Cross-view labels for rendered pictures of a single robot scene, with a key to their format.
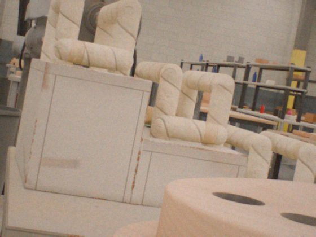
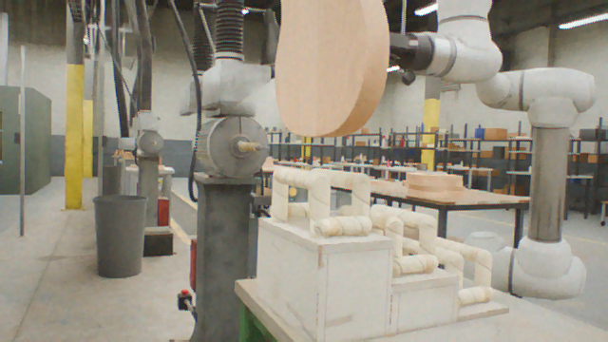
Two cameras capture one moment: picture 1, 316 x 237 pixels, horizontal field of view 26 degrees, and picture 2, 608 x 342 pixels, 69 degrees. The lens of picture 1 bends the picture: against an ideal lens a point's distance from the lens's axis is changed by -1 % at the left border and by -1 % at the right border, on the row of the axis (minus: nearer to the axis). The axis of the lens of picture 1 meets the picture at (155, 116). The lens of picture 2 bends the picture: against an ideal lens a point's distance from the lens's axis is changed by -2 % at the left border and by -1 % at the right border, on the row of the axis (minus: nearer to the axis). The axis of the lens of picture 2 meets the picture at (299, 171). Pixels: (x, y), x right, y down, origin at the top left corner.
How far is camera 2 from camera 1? 0.42 m
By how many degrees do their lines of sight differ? 11
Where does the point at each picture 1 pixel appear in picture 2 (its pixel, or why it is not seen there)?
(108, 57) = (356, 226)
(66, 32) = (322, 213)
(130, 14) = (365, 188)
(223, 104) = (432, 238)
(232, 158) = (450, 280)
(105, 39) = not seen: hidden behind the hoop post
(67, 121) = (340, 287)
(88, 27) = (233, 154)
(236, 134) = not seen: hidden behind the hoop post
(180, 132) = (410, 269)
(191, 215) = not seen: outside the picture
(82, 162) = (354, 315)
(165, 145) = (408, 285)
